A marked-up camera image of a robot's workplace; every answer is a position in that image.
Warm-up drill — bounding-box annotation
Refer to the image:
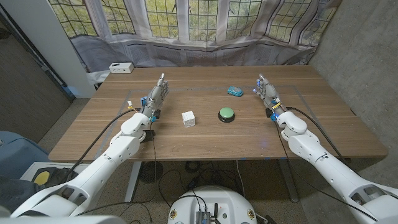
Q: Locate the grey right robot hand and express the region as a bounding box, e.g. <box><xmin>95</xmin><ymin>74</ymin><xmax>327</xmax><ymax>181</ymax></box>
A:
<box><xmin>252</xmin><ymin>73</ymin><xmax>287</xmax><ymax>121</ymax></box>

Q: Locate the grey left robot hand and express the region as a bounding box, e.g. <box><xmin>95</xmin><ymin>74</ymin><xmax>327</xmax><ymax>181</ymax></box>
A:
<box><xmin>139</xmin><ymin>73</ymin><xmax>170</xmax><ymax>121</ymax></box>

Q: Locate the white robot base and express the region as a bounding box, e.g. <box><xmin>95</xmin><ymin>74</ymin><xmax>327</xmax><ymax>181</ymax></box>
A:
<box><xmin>167</xmin><ymin>185</ymin><xmax>258</xmax><ymax>224</ymax></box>

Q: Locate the teal toy phone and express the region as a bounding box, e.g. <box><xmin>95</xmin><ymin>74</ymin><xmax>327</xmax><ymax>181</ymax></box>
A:
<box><xmin>226</xmin><ymin>86</ymin><xmax>244</xmax><ymax>98</ymax></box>

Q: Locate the white cube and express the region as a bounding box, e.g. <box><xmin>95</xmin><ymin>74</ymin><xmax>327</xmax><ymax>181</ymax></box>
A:
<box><xmin>181</xmin><ymin>110</ymin><xmax>197</xmax><ymax>128</ymax></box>

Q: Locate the green push button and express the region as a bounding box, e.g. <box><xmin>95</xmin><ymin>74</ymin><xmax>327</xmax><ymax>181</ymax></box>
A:
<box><xmin>217</xmin><ymin>106</ymin><xmax>236</xmax><ymax>123</ymax></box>

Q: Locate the black stapler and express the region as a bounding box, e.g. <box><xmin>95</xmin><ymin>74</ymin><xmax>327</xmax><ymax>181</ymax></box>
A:
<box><xmin>141</xmin><ymin>129</ymin><xmax>156</xmax><ymax>143</ymax></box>

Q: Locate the white power strip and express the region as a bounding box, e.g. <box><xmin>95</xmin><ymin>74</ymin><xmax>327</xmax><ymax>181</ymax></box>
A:
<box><xmin>108</xmin><ymin>62</ymin><xmax>135</xmax><ymax>74</ymax></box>

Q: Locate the printed window backdrop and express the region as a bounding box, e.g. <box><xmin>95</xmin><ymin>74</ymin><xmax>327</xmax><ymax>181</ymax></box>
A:
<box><xmin>48</xmin><ymin>0</ymin><xmax>343</xmax><ymax>74</ymax></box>

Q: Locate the black round floor fan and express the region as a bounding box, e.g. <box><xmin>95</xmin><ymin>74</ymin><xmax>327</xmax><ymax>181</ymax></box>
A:
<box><xmin>139</xmin><ymin>161</ymin><xmax>164</xmax><ymax>184</ymax></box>

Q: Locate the white table leg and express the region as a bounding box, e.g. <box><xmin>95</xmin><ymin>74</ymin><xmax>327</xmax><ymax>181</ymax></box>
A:
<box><xmin>124</xmin><ymin>161</ymin><xmax>142</xmax><ymax>203</ymax></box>

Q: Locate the grey table leg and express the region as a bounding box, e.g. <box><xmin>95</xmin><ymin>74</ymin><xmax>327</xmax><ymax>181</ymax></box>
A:
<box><xmin>277</xmin><ymin>159</ymin><xmax>300</xmax><ymax>203</ymax></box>

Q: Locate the grey electronics box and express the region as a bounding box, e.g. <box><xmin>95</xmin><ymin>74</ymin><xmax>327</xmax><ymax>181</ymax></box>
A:
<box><xmin>195</xmin><ymin>210</ymin><xmax>211</xmax><ymax>224</ymax></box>

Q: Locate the black yellow foot pedal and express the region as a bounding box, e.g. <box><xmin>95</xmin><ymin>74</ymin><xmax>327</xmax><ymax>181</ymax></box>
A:
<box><xmin>30</xmin><ymin>167</ymin><xmax>78</xmax><ymax>187</ymax></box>

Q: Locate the white floor platform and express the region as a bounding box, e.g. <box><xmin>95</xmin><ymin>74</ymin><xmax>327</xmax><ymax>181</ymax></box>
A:
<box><xmin>20</xmin><ymin>161</ymin><xmax>90</xmax><ymax>183</ymax></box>

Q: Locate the blue chair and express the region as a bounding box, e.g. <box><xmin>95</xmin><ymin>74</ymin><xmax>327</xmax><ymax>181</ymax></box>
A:
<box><xmin>0</xmin><ymin>130</ymin><xmax>50</xmax><ymax>180</ymax></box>

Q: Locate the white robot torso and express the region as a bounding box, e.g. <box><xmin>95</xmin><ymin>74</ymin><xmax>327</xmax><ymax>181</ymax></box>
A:
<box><xmin>0</xmin><ymin>214</ymin><xmax>127</xmax><ymax>224</ymax></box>

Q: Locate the person leg in jeans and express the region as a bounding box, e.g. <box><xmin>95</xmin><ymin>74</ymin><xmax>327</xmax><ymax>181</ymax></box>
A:
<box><xmin>0</xmin><ymin>175</ymin><xmax>47</xmax><ymax>214</ymax></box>

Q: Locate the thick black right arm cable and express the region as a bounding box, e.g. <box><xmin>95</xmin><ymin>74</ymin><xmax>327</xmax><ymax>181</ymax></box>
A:
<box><xmin>285</xmin><ymin>106</ymin><xmax>349</xmax><ymax>164</ymax></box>

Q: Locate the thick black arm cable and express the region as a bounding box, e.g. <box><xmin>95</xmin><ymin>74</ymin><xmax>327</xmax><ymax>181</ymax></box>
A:
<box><xmin>285</xmin><ymin>106</ymin><xmax>349</xmax><ymax>164</ymax></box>
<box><xmin>63</xmin><ymin>107</ymin><xmax>137</xmax><ymax>184</ymax></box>

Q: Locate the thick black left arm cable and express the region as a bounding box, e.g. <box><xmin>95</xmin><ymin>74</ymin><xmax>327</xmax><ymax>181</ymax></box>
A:
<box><xmin>63</xmin><ymin>107</ymin><xmax>137</xmax><ymax>184</ymax></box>

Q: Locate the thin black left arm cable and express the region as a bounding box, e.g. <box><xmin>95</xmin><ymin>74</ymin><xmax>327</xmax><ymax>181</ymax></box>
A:
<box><xmin>76</xmin><ymin>119</ymin><xmax>158</xmax><ymax>217</ymax></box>

